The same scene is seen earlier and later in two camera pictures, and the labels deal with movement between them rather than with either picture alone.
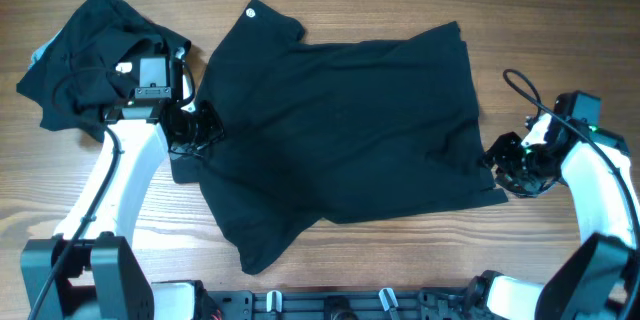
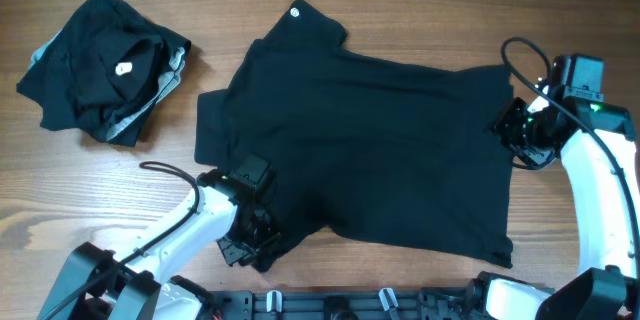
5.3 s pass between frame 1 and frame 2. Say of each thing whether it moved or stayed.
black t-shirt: moved
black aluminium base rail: stayed
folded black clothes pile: stayed
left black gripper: moved
